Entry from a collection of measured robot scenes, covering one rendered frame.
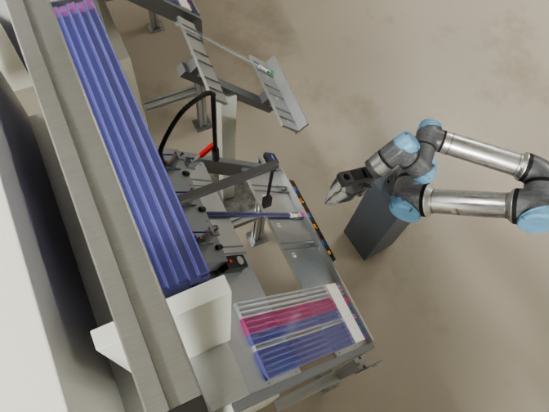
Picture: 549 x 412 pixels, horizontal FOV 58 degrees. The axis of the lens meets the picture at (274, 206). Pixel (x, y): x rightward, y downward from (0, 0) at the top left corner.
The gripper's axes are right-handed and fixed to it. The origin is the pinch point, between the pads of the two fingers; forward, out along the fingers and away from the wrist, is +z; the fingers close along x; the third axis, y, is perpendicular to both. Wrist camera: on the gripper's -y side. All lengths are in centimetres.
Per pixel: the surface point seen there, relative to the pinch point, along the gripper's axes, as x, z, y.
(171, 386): -47, -40, -121
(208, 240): -12, 2, -62
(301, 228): -4.6, 9.9, -7.0
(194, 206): -1, 4, -60
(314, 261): -17.0, 9.9, -9.3
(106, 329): -37, -23, -113
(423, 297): -37, 22, 88
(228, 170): 19.1, 12.1, -27.3
